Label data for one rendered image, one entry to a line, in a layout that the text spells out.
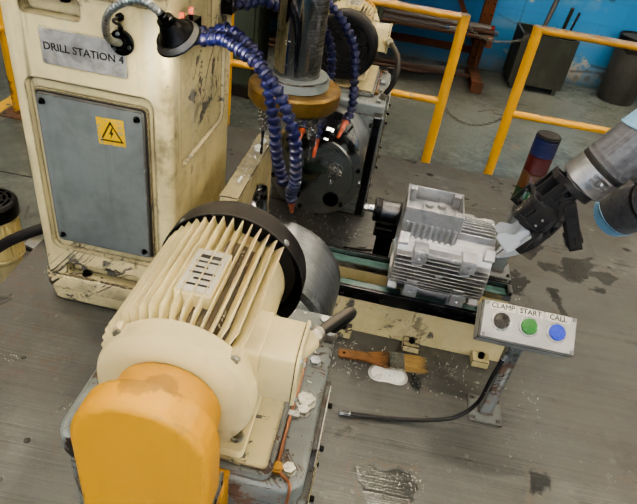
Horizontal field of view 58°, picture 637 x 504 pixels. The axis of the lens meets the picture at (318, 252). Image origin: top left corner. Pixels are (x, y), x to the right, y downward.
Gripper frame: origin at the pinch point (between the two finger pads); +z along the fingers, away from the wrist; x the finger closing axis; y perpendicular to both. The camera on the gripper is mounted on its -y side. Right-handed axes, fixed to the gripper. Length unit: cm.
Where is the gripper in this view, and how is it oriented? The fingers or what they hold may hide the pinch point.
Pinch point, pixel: (503, 254)
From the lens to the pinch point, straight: 123.2
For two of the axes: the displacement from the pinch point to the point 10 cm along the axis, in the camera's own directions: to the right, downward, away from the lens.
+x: -1.7, 5.7, -8.0
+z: -6.0, 5.9, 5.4
